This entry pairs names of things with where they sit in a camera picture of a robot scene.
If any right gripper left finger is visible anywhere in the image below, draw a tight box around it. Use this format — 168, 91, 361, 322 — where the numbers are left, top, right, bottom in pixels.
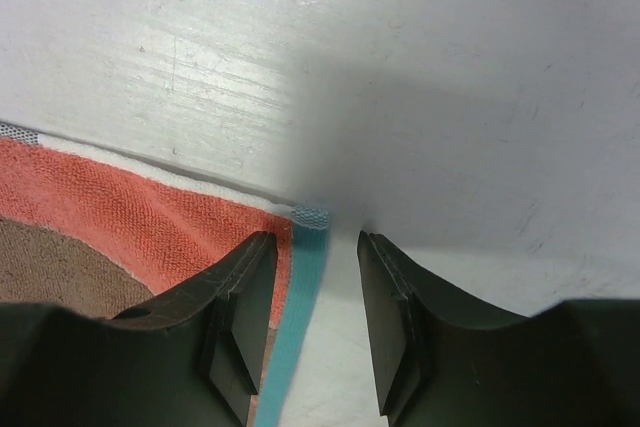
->
1, 232, 277, 426

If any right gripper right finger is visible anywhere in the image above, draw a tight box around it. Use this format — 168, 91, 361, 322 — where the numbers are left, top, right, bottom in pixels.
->
357, 232, 639, 426

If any orange brown bear towel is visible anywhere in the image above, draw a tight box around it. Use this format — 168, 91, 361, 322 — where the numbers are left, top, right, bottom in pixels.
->
1, 124, 330, 426

